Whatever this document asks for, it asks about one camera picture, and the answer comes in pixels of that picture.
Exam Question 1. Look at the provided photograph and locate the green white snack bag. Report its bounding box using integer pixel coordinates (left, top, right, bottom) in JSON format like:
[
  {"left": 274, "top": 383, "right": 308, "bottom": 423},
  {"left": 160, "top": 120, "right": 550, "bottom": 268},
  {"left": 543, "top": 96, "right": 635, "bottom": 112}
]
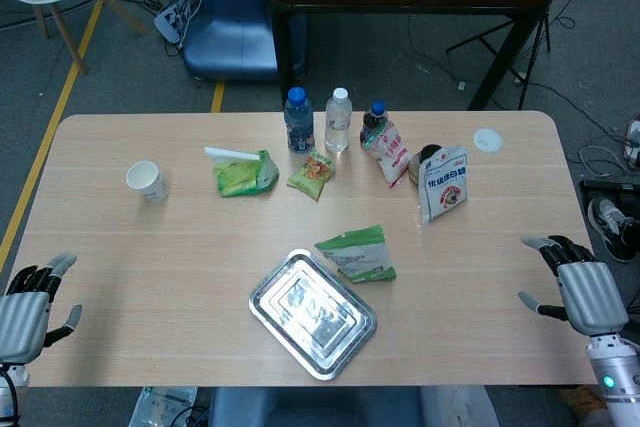
[{"left": 314, "top": 224, "right": 398, "bottom": 284}]

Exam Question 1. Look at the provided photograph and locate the blue label bottle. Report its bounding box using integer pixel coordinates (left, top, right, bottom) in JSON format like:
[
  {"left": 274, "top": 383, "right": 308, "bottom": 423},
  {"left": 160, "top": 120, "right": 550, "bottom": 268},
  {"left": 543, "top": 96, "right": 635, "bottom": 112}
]
[{"left": 283, "top": 86, "right": 315, "bottom": 155}]

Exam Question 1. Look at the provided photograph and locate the green snack packet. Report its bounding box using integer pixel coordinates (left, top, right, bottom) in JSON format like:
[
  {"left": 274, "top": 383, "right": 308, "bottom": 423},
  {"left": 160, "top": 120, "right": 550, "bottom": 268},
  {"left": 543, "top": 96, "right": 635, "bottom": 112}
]
[{"left": 286, "top": 149, "right": 335, "bottom": 203}]

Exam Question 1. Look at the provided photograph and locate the blue seat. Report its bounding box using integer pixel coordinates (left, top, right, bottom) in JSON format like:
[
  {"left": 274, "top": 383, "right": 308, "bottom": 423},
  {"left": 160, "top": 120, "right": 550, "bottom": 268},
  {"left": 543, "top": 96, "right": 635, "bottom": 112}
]
[{"left": 207, "top": 385, "right": 501, "bottom": 427}]

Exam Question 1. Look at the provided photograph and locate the black floor cable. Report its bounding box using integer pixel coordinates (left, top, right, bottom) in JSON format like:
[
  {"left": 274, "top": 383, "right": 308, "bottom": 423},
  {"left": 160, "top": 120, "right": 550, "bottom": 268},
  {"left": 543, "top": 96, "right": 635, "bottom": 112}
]
[{"left": 522, "top": 79, "right": 636, "bottom": 141}]

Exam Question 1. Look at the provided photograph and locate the clear water bottle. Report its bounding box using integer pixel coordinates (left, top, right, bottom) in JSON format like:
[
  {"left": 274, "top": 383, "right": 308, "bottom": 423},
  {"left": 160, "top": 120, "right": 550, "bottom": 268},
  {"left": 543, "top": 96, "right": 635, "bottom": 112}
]
[{"left": 324, "top": 87, "right": 353, "bottom": 154}]

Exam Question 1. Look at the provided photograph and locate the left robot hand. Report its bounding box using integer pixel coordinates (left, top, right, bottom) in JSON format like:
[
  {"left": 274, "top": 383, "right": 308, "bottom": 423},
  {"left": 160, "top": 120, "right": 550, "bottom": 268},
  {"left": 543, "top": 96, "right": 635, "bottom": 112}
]
[{"left": 0, "top": 253, "right": 84, "bottom": 364}]

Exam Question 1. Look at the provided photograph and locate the dark drink bottle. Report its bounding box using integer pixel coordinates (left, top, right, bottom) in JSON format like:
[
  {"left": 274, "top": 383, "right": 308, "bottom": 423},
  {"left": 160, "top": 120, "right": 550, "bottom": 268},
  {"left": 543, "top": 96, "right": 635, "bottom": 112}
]
[{"left": 359, "top": 100, "right": 390, "bottom": 150}]

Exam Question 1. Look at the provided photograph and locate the green chip bag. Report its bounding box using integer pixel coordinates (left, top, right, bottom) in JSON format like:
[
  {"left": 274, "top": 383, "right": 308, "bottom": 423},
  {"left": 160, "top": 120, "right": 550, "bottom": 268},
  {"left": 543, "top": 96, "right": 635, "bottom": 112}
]
[{"left": 203, "top": 146, "right": 280, "bottom": 198}]

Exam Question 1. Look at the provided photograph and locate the stainless steel tray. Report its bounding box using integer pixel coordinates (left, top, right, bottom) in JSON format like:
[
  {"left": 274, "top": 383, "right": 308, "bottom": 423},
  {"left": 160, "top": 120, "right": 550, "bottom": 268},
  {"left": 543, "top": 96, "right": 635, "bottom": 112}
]
[{"left": 248, "top": 248, "right": 378, "bottom": 381}]

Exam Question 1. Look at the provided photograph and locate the white power strip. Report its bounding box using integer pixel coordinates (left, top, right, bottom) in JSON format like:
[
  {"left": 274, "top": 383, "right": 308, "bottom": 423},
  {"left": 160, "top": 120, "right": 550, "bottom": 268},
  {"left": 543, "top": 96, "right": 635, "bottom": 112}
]
[{"left": 153, "top": 0, "right": 201, "bottom": 46}]

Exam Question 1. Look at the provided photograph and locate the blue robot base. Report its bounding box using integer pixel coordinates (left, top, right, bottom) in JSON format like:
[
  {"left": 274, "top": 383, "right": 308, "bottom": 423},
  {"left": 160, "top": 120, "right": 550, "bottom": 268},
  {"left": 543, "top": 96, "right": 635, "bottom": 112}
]
[{"left": 181, "top": 0, "right": 307, "bottom": 83}]

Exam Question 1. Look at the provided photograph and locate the black grey sneaker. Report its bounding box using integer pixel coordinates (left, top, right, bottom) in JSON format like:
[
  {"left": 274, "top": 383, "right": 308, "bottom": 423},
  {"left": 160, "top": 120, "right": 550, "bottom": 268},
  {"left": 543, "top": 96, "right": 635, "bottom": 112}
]
[{"left": 586, "top": 197, "right": 639, "bottom": 264}]

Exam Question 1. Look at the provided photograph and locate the dark round jar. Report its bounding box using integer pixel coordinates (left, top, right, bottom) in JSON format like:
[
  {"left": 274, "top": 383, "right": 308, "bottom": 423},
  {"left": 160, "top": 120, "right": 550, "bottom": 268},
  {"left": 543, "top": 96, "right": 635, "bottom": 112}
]
[{"left": 408, "top": 143, "right": 445, "bottom": 184}]

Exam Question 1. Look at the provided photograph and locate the clear plastic bag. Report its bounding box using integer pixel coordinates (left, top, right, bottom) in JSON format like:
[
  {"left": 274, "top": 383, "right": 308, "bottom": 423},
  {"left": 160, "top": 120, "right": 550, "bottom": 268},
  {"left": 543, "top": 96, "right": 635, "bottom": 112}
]
[{"left": 128, "top": 386, "right": 200, "bottom": 427}]

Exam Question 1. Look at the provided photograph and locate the white paper cup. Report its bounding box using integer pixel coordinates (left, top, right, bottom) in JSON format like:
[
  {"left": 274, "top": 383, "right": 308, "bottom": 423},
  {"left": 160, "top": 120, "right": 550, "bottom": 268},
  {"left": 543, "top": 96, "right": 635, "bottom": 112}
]
[{"left": 125, "top": 160, "right": 169, "bottom": 204}]

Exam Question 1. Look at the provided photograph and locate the blue white powder bag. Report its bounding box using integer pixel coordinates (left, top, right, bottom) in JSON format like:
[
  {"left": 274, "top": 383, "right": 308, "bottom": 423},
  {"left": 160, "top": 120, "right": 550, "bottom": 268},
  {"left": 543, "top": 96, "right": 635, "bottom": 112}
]
[{"left": 416, "top": 145, "right": 470, "bottom": 227}]

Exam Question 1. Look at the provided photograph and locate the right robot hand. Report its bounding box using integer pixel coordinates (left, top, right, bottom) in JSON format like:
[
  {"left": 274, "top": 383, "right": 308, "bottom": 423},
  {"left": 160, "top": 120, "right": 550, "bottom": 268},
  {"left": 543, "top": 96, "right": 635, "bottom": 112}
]
[{"left": 517, "top": 234, "right": 630, "bottom": 336}]

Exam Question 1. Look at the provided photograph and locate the white round table cap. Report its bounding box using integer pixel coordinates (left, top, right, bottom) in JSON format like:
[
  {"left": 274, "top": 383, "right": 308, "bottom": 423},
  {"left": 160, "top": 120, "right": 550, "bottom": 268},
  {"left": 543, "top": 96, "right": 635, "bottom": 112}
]
[{"left": 473, "top": 128, "right": 503, "bottom": 153}]

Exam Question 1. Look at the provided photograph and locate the black tripod stand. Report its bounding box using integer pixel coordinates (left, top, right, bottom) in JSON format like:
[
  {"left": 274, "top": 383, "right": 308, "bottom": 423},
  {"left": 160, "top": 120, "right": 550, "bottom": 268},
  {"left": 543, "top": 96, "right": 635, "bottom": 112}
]
[{"left": 445, "top": 1, "right": 552, "bottom": 68}]

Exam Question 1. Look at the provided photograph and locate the red white sugar bag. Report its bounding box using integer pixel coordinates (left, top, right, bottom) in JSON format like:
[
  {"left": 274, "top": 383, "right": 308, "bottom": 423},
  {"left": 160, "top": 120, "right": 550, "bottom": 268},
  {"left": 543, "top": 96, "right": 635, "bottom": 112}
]
[{"left": 363, "top": 120, "right": 412, "bottom": 189}]

